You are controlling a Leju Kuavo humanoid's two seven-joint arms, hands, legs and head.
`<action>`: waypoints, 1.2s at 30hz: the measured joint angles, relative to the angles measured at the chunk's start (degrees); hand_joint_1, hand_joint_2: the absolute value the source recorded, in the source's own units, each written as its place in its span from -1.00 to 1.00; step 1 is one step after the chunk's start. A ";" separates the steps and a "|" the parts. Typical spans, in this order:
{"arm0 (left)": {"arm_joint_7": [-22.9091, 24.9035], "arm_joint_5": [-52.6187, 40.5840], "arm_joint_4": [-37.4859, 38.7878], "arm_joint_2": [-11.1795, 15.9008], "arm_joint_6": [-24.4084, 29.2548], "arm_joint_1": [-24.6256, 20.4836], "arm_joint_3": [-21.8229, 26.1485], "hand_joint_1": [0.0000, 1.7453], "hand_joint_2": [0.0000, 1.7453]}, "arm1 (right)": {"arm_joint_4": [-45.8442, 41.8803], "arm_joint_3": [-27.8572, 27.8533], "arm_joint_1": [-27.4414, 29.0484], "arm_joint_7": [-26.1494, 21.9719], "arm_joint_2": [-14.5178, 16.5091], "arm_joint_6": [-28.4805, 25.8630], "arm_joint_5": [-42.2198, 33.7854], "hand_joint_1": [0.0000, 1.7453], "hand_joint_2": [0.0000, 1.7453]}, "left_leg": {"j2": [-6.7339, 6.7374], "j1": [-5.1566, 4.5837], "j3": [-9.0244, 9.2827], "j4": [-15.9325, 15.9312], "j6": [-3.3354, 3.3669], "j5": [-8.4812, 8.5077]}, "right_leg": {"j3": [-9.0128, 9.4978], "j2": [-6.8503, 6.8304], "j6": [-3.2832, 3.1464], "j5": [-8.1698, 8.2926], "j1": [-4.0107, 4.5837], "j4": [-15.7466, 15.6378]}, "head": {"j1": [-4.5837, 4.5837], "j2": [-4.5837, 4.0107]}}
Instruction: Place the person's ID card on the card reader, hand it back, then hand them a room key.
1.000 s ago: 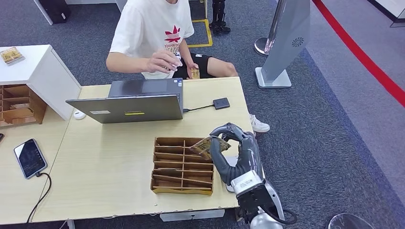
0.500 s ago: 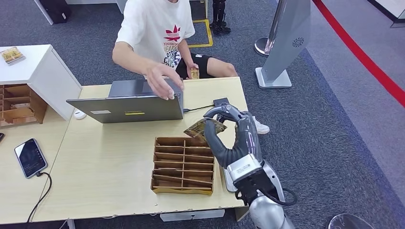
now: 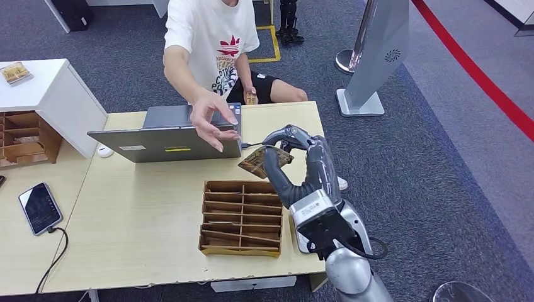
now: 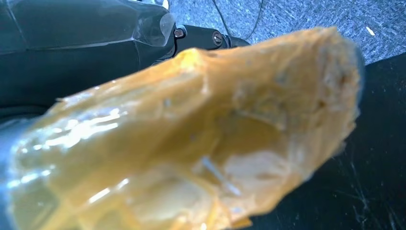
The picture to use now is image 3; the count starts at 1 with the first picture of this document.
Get white cabinet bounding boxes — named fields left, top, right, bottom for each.
left=0, top=59, right=110, bottom=160

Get wooden card organiser tray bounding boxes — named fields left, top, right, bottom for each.
left=198, top=180, right=285, bottom=258

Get wooden compartment box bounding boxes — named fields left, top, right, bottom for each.
left=0, top=111, right=64, bottom=169

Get black robot legs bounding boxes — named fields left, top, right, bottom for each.
left=275, top=0, right=305, bottom=47

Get round chrome base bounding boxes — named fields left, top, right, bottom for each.
left=432, top=282, right=495, bottom=302

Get pale grey card reader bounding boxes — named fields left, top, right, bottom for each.
left=292, top=215, right=312, bottom=255

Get gold room key card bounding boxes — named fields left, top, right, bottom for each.
left=237, top=145, right=295, bottom=180

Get black smartphone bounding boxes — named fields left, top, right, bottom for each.
left=18, top=182, right=64, bottom=237

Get wrapped pack of cards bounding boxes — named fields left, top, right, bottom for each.
left=1, top=62, right=35, bottom=87

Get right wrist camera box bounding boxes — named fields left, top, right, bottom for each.
left=289, top=189, right=364, bottom=257

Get person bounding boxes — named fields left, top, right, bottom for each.
left=162, top=0, right=349, bottom=191

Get white furniture leg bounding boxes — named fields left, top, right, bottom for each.
left=44, top=0, right=72, bottom=35

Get black phone charging cable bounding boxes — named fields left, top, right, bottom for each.
left=35, top=226, right=70, bottom=297

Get white bracket under desk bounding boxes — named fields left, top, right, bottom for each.
left=210, top=276, right=297, bottom=293

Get white raised platform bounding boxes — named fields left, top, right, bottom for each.
left=484, top=0, right=534, bottom=38

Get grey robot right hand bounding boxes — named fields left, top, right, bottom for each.
left=261, top=124, right=345, bottom=210

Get black box on floor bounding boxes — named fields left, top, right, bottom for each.
left=52, top=0, right=96, bottom=33

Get grey kiosk stand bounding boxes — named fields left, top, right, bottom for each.
left=336, top=0, right=411, bottom=119

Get person's right hand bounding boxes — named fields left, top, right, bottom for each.
left=190, top=89, right=242, bottom=154

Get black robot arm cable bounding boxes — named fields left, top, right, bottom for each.
left=309, top=237, right=389, bottom=261

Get chrome stanchion post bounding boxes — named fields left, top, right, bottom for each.
left=334, top=0, right=378, bottom=77

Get grey laptop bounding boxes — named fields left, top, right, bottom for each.
left=87, top=103, right=243, bottom=164

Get wooden desk leg panel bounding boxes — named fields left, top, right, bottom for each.
left=309, top=272, right=331, bottom=293

